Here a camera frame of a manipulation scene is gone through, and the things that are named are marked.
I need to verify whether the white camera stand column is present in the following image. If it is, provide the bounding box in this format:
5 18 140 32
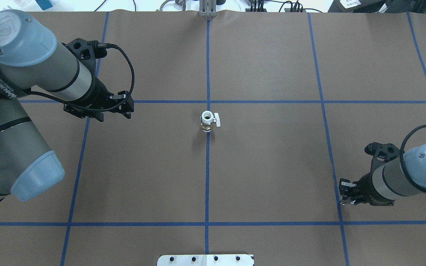
157 254 255 266

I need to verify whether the aluminium frame post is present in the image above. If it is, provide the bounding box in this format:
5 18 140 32
198 0 217 18

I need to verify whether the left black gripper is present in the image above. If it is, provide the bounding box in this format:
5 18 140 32
64 78 134 122

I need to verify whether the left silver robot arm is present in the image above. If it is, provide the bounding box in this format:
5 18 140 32
0 10 135 202

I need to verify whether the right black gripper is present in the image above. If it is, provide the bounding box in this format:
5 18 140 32
339 174 394 207

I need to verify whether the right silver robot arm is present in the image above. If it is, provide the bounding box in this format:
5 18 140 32
338 143 426 207

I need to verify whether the right black camera cable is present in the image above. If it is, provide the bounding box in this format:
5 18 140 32
399 123 426 195

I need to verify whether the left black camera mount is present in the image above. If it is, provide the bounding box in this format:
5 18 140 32
62 38 108 72

